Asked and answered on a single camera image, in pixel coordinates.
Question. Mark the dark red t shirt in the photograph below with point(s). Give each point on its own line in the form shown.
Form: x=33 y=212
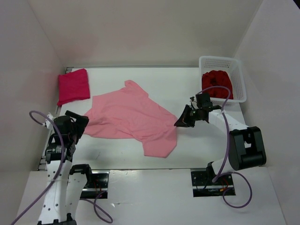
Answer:
x=217 y=78

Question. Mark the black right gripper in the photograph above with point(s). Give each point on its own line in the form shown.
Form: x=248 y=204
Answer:
x=183 y=117

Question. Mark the white plastic laundry basket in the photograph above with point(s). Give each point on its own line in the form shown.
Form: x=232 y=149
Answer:
x=232 y=67

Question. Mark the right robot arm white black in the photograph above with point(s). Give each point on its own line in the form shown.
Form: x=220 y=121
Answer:
x=244 y=145

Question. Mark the magenta t shirt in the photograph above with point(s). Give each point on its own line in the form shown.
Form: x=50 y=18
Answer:
x=73 y=86

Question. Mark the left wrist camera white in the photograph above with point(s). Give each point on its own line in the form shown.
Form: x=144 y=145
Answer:
x=49 y=121

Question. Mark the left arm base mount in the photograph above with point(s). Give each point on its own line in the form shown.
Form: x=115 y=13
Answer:
x=98 y=183

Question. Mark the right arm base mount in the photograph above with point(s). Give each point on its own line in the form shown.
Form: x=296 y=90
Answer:
x=203 y=186

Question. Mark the light pink t shirt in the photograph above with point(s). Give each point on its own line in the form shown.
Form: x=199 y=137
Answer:
x=129 y=113

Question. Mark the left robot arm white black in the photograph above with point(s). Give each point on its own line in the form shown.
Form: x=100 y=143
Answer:
x=65 y=180

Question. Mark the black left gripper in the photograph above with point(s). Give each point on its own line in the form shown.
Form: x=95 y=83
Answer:
x=81 y=123

